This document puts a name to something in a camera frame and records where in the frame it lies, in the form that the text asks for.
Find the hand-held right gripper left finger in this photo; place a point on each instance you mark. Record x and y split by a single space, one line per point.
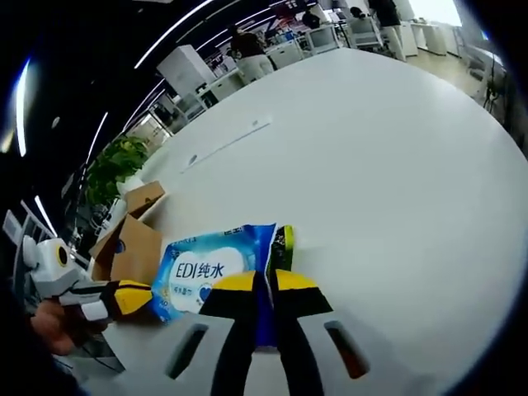
198 354

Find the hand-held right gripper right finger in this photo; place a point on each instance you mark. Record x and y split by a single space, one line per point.
301 338

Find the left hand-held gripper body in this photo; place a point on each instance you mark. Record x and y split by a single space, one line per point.
47 268

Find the brown cardboard shoe box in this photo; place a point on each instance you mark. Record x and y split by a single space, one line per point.
136 247

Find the blue wet wipes pack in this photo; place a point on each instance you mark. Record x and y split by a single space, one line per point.
198 268

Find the person's left hand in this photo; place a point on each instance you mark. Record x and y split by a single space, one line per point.
53 326

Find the grey metal shelf rack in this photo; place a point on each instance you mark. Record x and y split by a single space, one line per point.
24 224

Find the grey chair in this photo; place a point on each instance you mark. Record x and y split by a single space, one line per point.
103 354

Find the green potted plant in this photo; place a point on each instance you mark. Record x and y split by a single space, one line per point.
115 165

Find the white office chair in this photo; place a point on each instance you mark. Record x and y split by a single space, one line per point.
191 105
367 33
323 39

